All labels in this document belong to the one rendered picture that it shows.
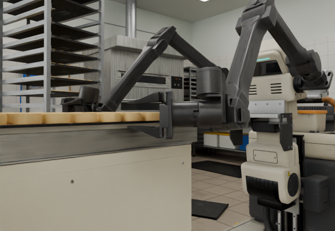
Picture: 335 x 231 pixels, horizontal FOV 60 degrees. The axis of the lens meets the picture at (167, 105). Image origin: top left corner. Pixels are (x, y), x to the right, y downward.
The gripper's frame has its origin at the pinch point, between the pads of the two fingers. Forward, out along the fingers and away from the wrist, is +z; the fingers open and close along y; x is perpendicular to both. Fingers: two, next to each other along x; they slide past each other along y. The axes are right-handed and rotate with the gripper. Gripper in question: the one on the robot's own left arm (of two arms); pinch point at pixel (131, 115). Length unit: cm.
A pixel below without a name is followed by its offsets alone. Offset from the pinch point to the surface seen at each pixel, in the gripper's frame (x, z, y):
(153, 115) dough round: 6.0, -4.2, 0.2
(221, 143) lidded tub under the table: 482, -73, 66
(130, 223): 1.9, 0.7, 24.5
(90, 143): -4.1, 7.8, 5.8
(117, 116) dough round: -1.2, 2.7, 0.3
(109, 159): -1.9, 4.5, 9.5
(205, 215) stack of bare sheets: 192, -26, 92
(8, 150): -15.2, 18.4, 5.6
